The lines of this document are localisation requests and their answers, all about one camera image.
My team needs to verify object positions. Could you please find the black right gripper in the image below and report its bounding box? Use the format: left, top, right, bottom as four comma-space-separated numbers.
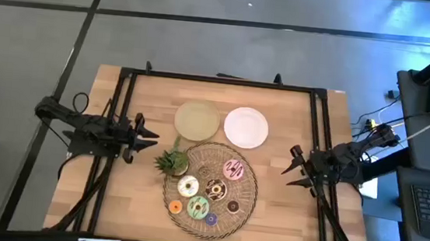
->
279, 143, 330, 199

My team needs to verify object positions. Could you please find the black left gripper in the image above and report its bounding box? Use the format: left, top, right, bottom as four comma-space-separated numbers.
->
117, 111, 163, 167

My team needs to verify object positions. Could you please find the large white glazed donut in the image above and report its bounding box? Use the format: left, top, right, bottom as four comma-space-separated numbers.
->
176, 173, 201, 199

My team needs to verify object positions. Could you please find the large pink drizzled donut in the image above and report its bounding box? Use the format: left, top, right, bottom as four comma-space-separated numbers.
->
222, 158, 246, 182

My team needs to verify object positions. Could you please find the large chocolate pink-drizzled donut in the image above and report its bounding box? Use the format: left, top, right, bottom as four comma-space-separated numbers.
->
203, 177, 229, 203

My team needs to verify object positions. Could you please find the large mint green donut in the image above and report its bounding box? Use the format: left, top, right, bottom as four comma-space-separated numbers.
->
185, 194, 212, 222

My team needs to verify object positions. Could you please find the potted green succulent plant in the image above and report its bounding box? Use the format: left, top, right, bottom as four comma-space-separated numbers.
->
152, 133, 194, 178

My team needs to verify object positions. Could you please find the pale green plate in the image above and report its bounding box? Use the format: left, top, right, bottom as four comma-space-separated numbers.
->
172, 98, 223, 144

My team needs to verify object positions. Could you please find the round woven straw placemat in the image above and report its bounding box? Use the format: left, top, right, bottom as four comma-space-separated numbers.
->
157, 138, 263, 241

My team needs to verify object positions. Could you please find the white plate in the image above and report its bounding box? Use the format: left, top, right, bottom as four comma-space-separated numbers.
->
222, 104, 271, 152

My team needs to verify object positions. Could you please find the small orange crumb donut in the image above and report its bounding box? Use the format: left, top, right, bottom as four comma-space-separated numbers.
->
167, 198, 184, 215

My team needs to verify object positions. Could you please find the small chocolate sprinkle donut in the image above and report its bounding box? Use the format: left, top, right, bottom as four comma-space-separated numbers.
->
225, 199, 241, 215

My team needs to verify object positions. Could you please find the small purple sprinkle donut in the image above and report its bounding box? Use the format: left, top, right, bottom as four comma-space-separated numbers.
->
205, 212, 219, 228

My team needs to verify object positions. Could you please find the grey side desk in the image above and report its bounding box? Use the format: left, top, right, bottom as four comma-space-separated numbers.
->
389, 68, 430, 174

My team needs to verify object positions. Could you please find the black metal table frame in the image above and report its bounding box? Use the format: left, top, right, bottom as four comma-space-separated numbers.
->
0, 47, 430, 241

